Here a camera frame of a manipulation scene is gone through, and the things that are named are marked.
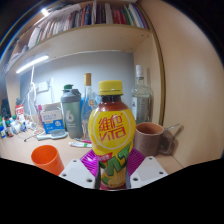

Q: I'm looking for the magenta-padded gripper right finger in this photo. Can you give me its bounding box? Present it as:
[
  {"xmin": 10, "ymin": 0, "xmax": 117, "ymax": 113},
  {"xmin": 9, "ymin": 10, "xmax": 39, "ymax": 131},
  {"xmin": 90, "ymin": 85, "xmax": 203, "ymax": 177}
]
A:
[{"xmin": 124, "ymin": 147, "xmax": 169, "ymax": 189}]

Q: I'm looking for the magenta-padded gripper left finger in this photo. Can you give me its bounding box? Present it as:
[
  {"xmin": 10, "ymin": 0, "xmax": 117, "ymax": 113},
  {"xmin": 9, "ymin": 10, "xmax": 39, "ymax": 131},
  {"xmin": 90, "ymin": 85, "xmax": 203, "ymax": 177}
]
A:
[{"xmin": 58, "ymin": 148, "xmax": 103, "ymax": 190}]

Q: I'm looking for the yellow drink bottle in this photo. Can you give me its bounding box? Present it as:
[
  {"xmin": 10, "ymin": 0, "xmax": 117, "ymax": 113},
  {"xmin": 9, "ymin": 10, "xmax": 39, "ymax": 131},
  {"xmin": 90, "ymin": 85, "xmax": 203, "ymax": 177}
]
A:
[{"xmin": 87, "ymin": 80, "xmax": 137, "ymax": 191}]

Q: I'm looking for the white tube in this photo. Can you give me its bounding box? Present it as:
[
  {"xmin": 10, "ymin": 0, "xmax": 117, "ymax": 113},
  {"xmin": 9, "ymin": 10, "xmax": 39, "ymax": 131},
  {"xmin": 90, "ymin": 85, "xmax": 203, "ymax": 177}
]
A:
[{"xmin": 68, "ymin": 141, "xmax": 93, "ymax": 149}]

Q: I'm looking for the brown mug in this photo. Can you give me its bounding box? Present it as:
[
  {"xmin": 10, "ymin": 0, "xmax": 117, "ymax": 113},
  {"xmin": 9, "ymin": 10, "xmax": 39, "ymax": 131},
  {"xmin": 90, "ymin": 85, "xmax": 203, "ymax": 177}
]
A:
[{"xmin": 133, "ymin": 121, "xmax": 175, "ymax": 158}]

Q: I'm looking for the orange plastic cup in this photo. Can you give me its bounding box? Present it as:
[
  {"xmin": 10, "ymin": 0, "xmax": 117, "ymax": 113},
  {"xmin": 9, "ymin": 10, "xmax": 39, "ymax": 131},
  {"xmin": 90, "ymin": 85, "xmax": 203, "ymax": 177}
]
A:
[{"xmin": 30, "ymin": 144, "xmax": 65, "ymax": 177}]

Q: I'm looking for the light blue hand mirror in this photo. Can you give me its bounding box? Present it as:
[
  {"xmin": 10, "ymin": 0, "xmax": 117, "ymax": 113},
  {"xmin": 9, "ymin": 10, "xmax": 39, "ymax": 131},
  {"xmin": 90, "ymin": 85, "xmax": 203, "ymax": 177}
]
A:
[{"xmin": 36, "ymin": 129, "xmax": 68, "ymax": 141}]

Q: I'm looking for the white and blue box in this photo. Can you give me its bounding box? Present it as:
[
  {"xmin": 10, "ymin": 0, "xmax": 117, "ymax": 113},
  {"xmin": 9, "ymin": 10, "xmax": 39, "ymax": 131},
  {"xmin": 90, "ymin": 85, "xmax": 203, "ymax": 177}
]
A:
[{"xmin": 39, "ymin": 103, "xmax": 65, "ymax": 135}]

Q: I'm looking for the grey shaker bottle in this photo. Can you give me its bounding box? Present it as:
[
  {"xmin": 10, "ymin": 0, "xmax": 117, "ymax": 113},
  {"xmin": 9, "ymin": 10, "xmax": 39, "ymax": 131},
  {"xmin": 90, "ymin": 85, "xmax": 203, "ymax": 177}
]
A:
[{"xmin": 60, "ymin": 87, "xmax": 84, "ymax": 139}]

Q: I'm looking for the clear glass bottle white cap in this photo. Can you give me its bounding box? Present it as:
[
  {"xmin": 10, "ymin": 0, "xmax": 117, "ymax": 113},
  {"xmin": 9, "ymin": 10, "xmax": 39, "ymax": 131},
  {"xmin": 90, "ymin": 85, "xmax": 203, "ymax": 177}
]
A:
[{"xmin": 130, "ymin": 64, "xmax": 153, "ymax": 125}]

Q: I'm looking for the white LED light bar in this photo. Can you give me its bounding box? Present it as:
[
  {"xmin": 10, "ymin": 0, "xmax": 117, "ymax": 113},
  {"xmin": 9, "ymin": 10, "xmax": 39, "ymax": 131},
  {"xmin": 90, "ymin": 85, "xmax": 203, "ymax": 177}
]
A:
[{"xmin": 15, "ymin": 54, "xmax": 50, "ymax": 74}]

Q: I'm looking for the wooden shelf unit with books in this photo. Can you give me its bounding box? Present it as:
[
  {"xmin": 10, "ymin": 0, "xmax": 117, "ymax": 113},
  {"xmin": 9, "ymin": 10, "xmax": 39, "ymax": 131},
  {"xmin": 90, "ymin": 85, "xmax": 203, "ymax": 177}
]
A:
[{"xmin": 4, "ymin": 0, "xmax": 166, "ymax": 126}]

